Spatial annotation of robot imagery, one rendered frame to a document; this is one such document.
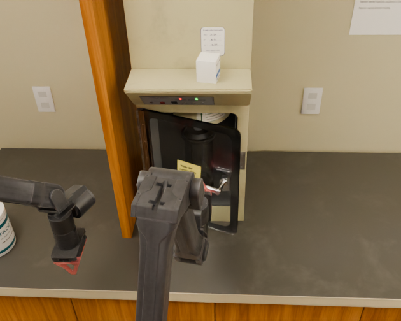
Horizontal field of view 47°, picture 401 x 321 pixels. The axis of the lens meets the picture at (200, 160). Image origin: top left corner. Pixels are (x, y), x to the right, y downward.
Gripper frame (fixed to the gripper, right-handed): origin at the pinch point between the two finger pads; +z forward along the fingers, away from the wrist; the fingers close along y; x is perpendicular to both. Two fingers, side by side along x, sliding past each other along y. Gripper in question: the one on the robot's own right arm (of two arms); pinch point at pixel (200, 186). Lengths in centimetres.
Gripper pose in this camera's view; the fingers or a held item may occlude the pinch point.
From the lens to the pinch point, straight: 133.4
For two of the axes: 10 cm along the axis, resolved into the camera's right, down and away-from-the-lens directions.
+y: -0.2, -7.9, -6.2
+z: 0.6, -6.2, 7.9
